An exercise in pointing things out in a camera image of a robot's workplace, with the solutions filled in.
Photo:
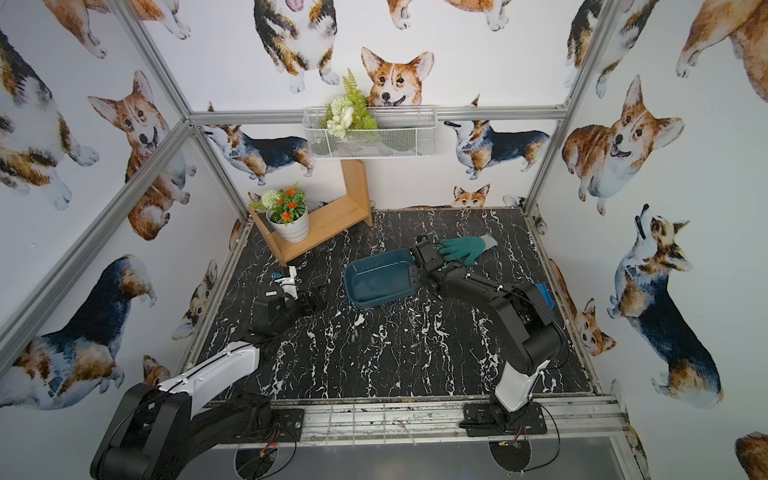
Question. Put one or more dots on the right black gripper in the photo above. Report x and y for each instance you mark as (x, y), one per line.
(429, 260)

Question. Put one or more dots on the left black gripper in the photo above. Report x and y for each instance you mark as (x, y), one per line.
(306, 298)

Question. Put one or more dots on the teal plastic storage box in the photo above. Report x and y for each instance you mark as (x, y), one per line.
(381, 279)

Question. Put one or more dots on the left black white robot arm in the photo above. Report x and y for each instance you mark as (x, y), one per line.
(158, 430)

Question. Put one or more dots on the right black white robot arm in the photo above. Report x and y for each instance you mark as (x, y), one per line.
(528, 336)

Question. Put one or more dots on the green work glove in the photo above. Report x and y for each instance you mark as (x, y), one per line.
(466, 249)

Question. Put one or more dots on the wooden shelf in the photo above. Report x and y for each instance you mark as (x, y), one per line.
(328, 221)

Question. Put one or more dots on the white pot with flowers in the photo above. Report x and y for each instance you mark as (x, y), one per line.
(286, 210)

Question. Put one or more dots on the blue plastic dustpan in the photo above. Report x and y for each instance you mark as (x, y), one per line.
(546, 295)

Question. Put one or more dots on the green white artificial plant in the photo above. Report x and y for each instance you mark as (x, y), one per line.
(348, 112)

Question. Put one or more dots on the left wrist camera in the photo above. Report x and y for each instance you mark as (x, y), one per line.
(286, 278)

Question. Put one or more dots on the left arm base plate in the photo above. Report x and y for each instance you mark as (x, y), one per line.
(282, 425)

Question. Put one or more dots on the white wire basket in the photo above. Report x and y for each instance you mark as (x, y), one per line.
(400, 132)

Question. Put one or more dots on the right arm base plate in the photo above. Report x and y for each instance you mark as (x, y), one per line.
(491, 419)

